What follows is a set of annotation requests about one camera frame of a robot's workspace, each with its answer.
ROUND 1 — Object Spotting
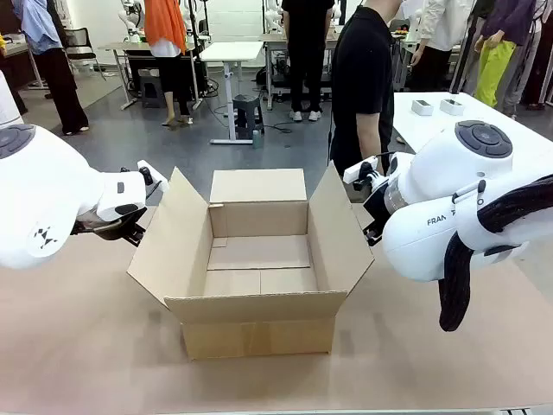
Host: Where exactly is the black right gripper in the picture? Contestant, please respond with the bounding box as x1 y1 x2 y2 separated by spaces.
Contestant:
361 182 392 248

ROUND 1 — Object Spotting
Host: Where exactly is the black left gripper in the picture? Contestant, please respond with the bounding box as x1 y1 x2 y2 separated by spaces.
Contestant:
70 206 149 248

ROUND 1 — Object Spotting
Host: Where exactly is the brown cardboard box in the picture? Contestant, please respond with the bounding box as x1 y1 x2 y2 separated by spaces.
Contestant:
125 163 376 362

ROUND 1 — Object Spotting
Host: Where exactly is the person's right forearm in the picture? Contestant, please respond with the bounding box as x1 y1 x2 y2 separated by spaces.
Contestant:
356 114 384 162

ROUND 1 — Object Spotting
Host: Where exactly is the large white table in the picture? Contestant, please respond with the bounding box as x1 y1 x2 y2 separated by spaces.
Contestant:
391 91 553 174

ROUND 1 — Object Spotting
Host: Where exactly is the person in black shirt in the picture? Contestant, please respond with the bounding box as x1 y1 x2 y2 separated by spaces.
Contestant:
328 0 405 179

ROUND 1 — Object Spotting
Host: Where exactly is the dark stool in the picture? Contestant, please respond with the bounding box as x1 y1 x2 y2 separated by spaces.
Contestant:
138 68 168 109

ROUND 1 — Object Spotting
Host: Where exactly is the grey plastic stool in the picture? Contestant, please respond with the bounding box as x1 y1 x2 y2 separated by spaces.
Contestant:
232 94 264 142

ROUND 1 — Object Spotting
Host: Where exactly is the white cylindrical air purifier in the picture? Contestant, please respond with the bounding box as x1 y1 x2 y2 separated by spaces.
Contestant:
0 71 22 127

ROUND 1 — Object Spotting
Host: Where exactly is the background person in black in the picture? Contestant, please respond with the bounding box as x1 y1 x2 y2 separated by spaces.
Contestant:
280 0 336 123

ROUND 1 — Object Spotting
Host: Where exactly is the person in yellow-green trousers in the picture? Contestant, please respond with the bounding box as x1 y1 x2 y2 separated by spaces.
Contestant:
473 0 537 109

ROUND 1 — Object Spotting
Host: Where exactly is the black office chair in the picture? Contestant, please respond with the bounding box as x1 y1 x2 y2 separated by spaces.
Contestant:
64 28 108 82

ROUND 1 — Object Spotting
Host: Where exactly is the person in white shirt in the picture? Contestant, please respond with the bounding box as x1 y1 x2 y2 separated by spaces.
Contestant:
410 0 470 93

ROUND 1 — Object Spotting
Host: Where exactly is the metal leg work table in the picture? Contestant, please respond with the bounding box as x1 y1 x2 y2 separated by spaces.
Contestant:
261 33 342 110

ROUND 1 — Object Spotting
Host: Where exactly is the white standing desk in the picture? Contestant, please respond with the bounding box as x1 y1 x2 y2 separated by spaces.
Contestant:
199 41 264 146

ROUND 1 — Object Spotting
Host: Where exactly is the person in orange shirt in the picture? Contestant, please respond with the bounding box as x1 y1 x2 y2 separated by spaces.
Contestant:
144 0 194 128

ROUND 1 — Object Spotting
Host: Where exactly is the person in blue shirt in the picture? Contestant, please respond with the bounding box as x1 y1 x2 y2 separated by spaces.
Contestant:
10 0 90 136

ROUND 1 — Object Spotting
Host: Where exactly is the person in dark clothes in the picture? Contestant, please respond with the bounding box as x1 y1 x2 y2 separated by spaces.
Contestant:
518 0 553 112

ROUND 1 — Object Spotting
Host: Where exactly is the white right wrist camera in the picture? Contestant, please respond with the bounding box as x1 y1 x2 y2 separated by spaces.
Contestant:
343 156 378 191

